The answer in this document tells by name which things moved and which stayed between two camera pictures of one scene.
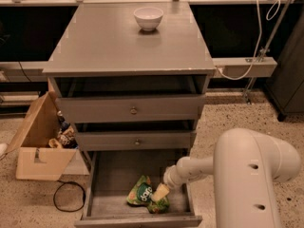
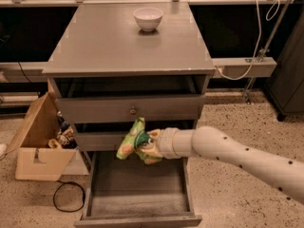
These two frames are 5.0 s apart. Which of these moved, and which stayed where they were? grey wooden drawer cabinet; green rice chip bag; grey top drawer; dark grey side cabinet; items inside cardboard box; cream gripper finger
Moved: green rice chip bag; cream gripper finger
Stayed: dark grey side cabinet; items inside cardboard box; grey top drawer; grey wooden drawer cabinet
